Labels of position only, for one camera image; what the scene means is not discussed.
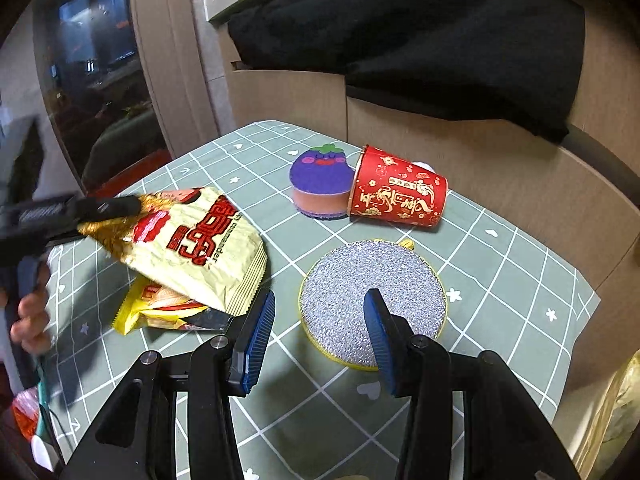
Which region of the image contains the person's left hand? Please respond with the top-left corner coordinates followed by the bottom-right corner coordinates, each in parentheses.
top-left (10, 262), bottom-right (53, 358)

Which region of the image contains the green checkered tablecloth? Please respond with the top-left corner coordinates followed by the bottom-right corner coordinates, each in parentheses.
top-left (37, 120), bottom-right (601, 480)

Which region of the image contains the yellow snack packet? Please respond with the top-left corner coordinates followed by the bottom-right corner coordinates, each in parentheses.
top-left (112, 277), bottom-right (236, 336)

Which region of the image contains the gold snack packet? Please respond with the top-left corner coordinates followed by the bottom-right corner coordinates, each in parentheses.
top-left (77, 186), bottom-right (268, 317)

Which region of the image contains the red paper cup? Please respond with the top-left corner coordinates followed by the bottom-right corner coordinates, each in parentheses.
top-left (347, 145), bottom-right (447, 229)

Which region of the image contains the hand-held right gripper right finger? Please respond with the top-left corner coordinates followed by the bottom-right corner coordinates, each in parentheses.
top-left (363, 288), bottom-right (581, 480)

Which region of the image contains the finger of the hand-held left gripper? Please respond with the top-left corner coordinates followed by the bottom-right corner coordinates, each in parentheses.
top-left (65, 194), bottom-right (142, 223)
top-left (46, 227), bottom-right (89, 248)

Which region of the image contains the round silver scrubber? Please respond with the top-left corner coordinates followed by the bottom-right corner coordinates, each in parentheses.
top-left (298, 240), bottom-right (447, 372)

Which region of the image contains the trash bin with yellow bag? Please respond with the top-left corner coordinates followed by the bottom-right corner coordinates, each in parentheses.
top-left (572, 355), bottom-right (640, 471)

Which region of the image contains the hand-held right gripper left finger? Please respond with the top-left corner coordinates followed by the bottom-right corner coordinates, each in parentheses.
top-left (60, 287), bottom-right (277, 480)

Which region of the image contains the pink purple eggplant sponge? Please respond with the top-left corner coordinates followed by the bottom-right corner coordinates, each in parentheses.
top-left (289, 144), bottom-right (357, 221)

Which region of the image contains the black cloth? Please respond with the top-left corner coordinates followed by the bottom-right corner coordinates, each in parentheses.
top-left (227, 0), bottom-right (586, 143)

